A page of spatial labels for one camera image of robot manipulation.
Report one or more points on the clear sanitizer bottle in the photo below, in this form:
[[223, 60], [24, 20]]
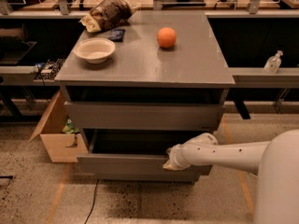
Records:
[[273, 63]]

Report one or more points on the orange fruit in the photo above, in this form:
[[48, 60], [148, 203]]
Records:
[[166, 37]]

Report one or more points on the green packet in box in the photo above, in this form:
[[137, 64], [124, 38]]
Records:
[[69, 127]]

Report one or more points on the cardboard box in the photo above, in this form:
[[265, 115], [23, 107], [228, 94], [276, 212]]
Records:
[[61, 146]]

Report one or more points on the grey bottom drawer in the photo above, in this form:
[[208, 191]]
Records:
[[168, 177]]

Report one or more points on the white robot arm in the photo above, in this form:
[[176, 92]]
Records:
[[276, 162]]

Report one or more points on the grey drawer cabinet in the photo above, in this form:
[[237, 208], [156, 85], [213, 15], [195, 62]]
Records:
[[192, 72]]

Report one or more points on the black patterned notebook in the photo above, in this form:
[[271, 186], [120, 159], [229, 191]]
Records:
[[49, 69]]

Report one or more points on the grey top drawer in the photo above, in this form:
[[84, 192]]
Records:
[[155, 117]]

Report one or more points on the dark blue snack packet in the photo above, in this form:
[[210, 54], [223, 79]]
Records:
[[116, 35]]

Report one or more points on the grey drawer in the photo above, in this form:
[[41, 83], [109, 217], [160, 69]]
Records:
[[168, 177], [155, 117], [133, 152]]

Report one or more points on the white paper bowl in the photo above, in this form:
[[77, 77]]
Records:
[[94, 50]]

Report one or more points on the brown chip bag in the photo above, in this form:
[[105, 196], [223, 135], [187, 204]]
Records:
[[108, 14]]

